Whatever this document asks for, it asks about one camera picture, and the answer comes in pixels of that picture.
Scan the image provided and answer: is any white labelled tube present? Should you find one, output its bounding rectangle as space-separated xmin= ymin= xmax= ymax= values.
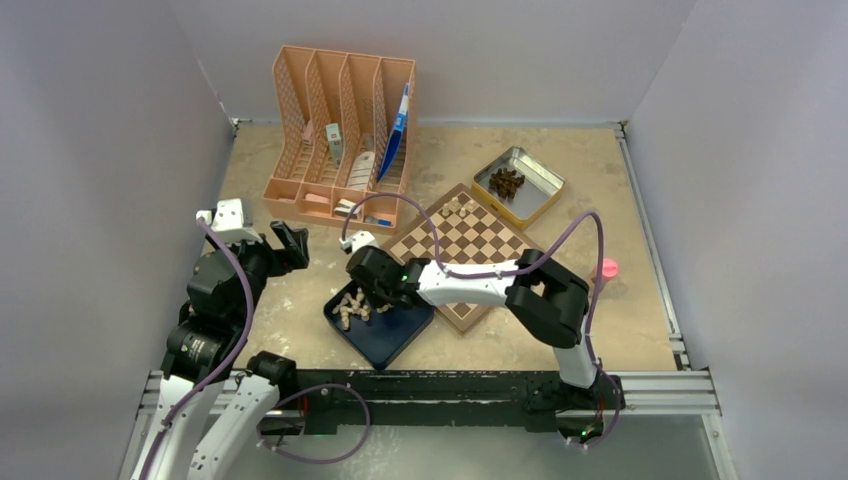
xmin=346 ymin=151 xmax=376 ymax=190

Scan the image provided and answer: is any pink capped small bottle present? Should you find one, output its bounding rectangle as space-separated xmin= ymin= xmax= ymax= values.
xmin=592 ymin=258 xmax=619 ymax=289

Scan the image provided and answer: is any blue folder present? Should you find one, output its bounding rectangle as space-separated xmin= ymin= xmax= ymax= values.
xmin=377 ymin=82 xmax=410 ymax=182

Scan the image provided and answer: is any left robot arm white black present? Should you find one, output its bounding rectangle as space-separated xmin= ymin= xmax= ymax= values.
xmin=132 ymin=212 xmax=310 ymax=479

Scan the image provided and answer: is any pink eraser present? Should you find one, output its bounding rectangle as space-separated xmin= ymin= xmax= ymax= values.
xmin=303 ymin=193 xmax=330 ymax=205

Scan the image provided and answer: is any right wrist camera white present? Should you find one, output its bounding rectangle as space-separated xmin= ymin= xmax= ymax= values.
xmin=339 ymin=230 xmax=379 ymax=254

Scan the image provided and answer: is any yellow metal tin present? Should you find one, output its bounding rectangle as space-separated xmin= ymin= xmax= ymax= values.
xmin=472 ymin=146 xmax=565 ymax=230

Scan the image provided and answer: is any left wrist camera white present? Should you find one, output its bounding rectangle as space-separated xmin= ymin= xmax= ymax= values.
xmin=195 ymin=198 xmax=263 ymax=246

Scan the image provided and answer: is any green white small box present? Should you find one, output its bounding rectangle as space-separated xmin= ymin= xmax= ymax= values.
xmin=325 ymin=123 xmax=344 ymax=168

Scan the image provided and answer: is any white stapler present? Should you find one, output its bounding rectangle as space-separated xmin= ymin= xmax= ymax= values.
xmin=333 ymin=199 xmax=361 ymax=219

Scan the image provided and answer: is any dark blue tray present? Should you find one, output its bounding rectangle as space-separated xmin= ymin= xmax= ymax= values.
xmin=323 ymin=281 xmax=435 ymax=370

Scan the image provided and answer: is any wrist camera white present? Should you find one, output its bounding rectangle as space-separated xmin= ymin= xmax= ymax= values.
xmin=339 ymin=230 xmax=379 ymax=254
xmin=195 ymin=198 xmax=263 ymax=246

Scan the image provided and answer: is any pile of dark chess pieces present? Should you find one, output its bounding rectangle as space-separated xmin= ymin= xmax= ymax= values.
xmin=488 ymin=168 xmax=526 ymax=201

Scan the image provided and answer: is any wooden chess board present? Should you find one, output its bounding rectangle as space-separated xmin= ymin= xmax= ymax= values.
xmin=382 ymin=183 xmax=546 ymax=336

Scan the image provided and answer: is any pink plastic desk organizer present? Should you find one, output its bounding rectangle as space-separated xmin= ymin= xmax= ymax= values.
xmin=263 ymin=46 xmax=417 ymax=235

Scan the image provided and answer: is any pile of light chess pieces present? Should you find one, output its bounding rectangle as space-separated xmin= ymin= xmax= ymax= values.
xmin=331 ymin=288 xmax=393 ymax=331

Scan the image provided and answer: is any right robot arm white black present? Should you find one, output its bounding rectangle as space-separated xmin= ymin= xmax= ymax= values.
xmin=343 ymin=245 xmax=601 ymax=407

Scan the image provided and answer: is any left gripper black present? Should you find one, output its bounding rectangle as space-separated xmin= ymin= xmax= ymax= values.
xmin=207 ymin=219 xmax=306 ymax=326

